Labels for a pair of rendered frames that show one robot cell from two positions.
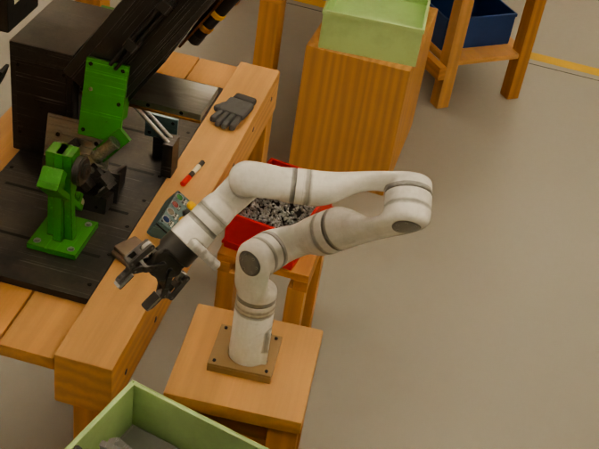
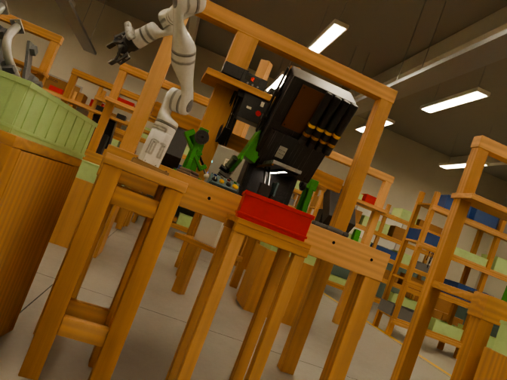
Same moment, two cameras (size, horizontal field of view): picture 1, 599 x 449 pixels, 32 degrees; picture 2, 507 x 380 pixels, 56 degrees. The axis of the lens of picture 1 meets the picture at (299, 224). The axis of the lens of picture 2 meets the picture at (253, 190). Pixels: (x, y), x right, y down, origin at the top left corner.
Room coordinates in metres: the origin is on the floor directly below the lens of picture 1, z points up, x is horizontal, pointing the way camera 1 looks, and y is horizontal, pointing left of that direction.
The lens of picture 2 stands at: (1.53, -1.90, 0.80)
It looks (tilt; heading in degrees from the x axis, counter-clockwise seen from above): 4 degrees up; 69
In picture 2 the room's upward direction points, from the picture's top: 21 degrees clockwise
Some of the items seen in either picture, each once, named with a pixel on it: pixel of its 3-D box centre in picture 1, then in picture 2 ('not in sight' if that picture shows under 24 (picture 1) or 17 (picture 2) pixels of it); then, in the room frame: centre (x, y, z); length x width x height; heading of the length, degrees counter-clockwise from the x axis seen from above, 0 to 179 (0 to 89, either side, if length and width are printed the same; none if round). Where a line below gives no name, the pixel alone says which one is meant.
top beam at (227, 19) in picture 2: not in sight; (291, 50); (2.48, 0.90, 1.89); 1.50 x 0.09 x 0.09; 172
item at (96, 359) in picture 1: (187, 205); (250, 216); (2.40, 0.32, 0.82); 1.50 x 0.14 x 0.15; 172
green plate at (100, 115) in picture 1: (108, 94); (252, 149); (2.36, 0.55, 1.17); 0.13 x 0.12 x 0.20; 172
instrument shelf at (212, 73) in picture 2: not in sight; (271, 104); (2.47, 0.86, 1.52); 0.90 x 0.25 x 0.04; 172
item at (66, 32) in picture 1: (64, 78); (266, 179); (2.56, 0.72, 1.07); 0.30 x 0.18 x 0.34; 172
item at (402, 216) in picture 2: not in sight; (364, 249); (7.62, 6.77, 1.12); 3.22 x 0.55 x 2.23; 169
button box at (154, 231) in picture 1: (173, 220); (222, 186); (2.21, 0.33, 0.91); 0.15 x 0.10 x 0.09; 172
